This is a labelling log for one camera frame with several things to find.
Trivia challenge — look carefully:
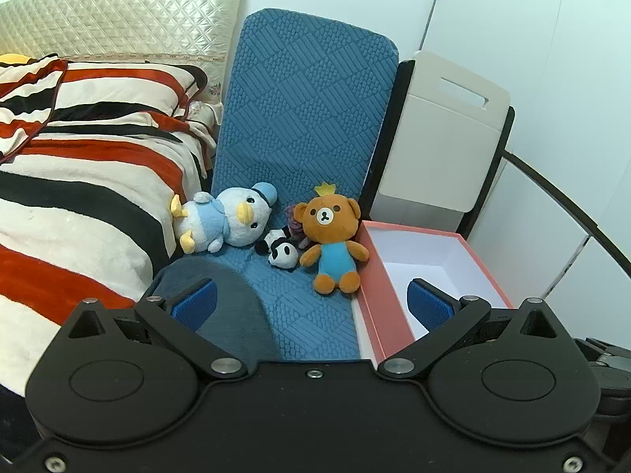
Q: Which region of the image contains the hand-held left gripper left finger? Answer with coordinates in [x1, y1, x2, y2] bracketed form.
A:
[64, 278, 248, 380]

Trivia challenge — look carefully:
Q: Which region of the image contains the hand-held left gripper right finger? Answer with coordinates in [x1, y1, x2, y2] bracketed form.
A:
[377, 278, 570, 379]

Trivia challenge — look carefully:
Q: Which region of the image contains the pink cardboard box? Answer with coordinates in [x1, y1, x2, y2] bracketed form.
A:
[351, 220, 516, 365]

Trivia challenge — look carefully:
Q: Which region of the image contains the blue duck plush toy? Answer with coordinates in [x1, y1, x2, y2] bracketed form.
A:
[170, 182, 278, 255]

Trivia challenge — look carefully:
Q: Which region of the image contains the panda plush toy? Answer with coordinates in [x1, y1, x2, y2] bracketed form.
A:
[255, 227, 301, 271]

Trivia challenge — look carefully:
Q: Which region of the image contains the purple fuzzy plush toy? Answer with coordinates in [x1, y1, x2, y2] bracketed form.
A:
[285, 203, 310, 250]

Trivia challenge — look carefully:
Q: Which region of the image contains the brown bear plush toy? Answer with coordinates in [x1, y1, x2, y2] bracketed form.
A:
[299, 183, 370, 296]

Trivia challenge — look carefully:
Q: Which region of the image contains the striped fleece blanket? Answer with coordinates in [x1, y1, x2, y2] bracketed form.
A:
[0, 54, 218, 395]

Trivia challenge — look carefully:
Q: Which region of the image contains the black trim strip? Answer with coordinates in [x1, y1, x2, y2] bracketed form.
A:
[500, 149, 631, 279]

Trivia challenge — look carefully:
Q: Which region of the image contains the blue textured mat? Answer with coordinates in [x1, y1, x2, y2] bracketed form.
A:
[143, 7, 400, 361]

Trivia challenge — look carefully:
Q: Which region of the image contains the cream quilted pillow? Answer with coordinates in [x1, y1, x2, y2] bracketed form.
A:
[0, 0, 245, 109]

